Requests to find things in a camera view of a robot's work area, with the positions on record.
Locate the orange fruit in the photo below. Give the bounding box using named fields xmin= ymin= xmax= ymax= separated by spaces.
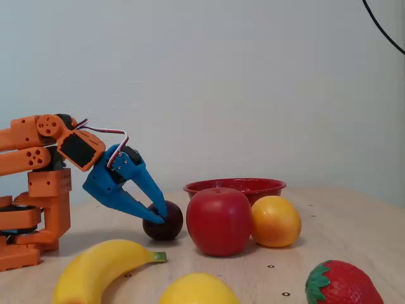
xmin=251 ymin=195 xmax=302 ymax=248

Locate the red apple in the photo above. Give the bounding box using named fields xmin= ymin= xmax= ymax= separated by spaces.
xmin=185 ymin=187 xmax=253 ymax=257

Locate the red strawberry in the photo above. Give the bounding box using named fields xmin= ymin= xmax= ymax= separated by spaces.
xmin=304 ymin=259 xmax=385 ymax=304

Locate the dark purple plum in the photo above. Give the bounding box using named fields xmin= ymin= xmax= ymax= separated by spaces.
xmin=142 ymin=199 xmax=184 ymax=241

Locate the red white black servo cable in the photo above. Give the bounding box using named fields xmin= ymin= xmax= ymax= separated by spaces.
xmin=73 ymin=118 xmax=130 ymax=168

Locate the black hanging cable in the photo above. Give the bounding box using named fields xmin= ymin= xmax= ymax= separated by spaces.
xmin=362 ymin=0 xmax=405 ymax=55

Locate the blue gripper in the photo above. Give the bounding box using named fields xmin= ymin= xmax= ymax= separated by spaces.
xmin=82 ymin=144 xmax=168 ymax=225

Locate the yellow banana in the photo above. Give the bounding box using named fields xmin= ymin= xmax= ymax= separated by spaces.
xmin=51 ymin=239 xmax=168 ymax=304

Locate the red speckled bowl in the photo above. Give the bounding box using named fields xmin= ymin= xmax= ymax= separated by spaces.
xmin=182 ymin=177 xmax=287 ymax=206

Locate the yellow lemon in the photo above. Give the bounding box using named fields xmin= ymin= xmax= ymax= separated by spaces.
xmin=158 ymin=272 xmax=240 ymax=304

